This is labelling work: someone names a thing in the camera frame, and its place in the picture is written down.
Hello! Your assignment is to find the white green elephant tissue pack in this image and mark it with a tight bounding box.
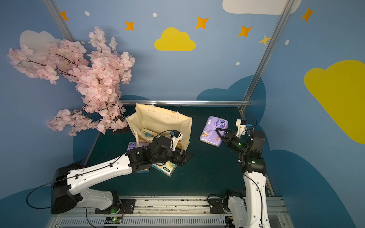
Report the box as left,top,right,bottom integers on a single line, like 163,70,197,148
152,161,177,177

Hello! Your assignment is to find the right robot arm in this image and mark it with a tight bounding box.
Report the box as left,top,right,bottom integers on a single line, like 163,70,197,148
216,128,271,228

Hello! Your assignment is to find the purple tissue pack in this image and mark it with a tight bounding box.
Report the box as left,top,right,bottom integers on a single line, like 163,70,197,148
200,116,228,147
127,142,149,151

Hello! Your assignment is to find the pink cherry blossom tree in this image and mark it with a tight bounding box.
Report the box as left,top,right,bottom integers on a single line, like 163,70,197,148
7,27,136,136

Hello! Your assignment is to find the aluminium mounting rail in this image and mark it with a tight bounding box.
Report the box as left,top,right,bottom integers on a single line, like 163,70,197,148
45,195,294,228

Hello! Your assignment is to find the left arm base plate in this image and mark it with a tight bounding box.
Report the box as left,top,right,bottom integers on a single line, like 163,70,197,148
95,199,136,215

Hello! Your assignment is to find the left green circuit board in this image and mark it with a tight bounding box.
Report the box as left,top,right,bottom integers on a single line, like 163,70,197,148
104,217,123,225

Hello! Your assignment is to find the blue orange tissue pack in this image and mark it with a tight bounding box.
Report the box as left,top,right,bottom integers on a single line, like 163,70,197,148
138,169,149,173

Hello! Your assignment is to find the cream canvas tote bag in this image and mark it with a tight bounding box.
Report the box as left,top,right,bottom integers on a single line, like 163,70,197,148
126,104,193,150

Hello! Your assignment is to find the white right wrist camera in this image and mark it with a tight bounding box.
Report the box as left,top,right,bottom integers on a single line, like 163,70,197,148
236,119,252,137

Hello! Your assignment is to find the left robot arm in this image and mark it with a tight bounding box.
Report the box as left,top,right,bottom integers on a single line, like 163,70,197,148
50,136,193,214

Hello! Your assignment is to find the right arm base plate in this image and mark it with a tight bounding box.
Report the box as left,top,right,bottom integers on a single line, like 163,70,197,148
207,197,227,214

